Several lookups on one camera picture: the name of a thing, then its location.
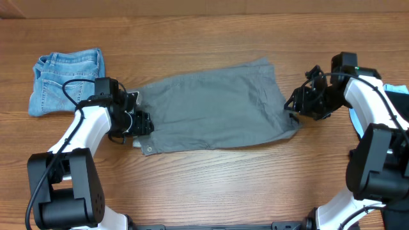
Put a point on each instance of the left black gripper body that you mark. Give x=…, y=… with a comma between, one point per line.
x=139, y=122

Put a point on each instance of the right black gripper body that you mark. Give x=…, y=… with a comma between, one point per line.
x=318, y=104

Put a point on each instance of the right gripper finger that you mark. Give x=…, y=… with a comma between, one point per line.
x=290, y=104
x=294, y=117

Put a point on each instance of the grey shorts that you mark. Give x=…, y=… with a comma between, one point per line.
x=230, y=107

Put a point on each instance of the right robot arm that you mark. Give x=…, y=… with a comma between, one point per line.
x=377, y=173

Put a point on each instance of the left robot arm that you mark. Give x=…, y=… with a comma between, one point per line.
x=66, y=192

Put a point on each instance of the light blue garment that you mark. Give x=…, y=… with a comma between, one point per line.
x=367, y=107

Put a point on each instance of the folded blue denim jeans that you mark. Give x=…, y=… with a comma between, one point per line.
x=59, y=73

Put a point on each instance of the black garment with logo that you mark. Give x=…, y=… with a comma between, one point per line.
x=395, y=217

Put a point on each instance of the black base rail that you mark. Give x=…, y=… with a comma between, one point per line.
x=272, y=226

